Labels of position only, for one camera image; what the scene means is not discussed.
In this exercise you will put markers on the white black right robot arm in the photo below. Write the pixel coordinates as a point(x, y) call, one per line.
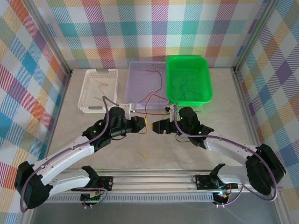
point(231, 147)

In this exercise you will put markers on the colourful plaid backdrop cloth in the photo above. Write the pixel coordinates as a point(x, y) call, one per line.
point(140, 28)

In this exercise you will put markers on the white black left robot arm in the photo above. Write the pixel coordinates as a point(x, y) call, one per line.
point(67, 154)

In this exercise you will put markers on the small circuit board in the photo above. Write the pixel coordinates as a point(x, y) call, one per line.
point(91, 198)
point(223, 196)

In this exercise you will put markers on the white perforated basket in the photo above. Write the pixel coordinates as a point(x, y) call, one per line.
point(88, 93)

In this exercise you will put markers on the aluminium corner post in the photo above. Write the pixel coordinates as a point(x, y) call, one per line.
point(253, 35)
point(53, 39)

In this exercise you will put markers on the aluminium side rail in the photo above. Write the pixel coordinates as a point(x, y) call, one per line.
point(245, 105)
point(58, 116)

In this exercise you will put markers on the purple perforated basket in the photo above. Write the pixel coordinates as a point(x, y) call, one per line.
point(140, 84)

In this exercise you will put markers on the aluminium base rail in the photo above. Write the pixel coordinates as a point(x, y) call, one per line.
point(151, 182)

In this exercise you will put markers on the green mesh basket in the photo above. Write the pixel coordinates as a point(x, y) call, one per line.
point(194, 70)

